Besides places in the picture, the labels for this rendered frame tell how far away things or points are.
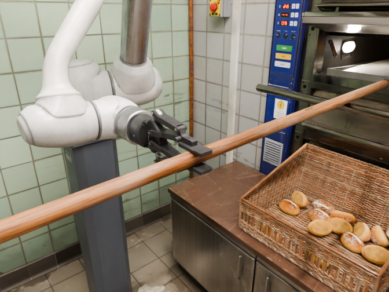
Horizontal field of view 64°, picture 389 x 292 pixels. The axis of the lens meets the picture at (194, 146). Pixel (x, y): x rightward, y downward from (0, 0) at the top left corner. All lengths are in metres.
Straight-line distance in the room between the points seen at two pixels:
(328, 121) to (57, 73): 1.17
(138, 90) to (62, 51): 0.50
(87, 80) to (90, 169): 0.35
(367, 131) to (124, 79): 1.01
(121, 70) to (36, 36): 0.62
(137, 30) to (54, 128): 0.53
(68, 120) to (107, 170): 0.60
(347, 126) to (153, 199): 1.40
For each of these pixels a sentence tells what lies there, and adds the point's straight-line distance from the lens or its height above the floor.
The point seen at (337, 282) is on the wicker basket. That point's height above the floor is 0.62.
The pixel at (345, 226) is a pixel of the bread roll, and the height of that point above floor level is 0.64.
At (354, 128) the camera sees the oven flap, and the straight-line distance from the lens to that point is 1.51.
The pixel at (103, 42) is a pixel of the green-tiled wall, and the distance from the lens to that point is 1.85.
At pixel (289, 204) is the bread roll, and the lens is 1.50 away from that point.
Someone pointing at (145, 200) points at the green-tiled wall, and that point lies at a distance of 2.29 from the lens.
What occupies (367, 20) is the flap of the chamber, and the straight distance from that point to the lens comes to 1.31.
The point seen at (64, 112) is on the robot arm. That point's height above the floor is 1.23.
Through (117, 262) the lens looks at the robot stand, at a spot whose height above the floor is 0.35.
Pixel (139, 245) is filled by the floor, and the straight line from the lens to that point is 2.22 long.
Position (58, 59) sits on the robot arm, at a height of 1.34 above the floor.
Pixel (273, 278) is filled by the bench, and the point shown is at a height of 0.50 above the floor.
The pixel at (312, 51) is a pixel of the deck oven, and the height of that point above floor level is 1.27.
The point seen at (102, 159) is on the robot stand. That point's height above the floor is 0.90.
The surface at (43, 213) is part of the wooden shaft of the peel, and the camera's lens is 0.49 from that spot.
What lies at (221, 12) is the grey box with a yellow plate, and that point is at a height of 1.43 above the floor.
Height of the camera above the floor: 1.44
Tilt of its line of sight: 23 degrees down
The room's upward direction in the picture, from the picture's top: straight up
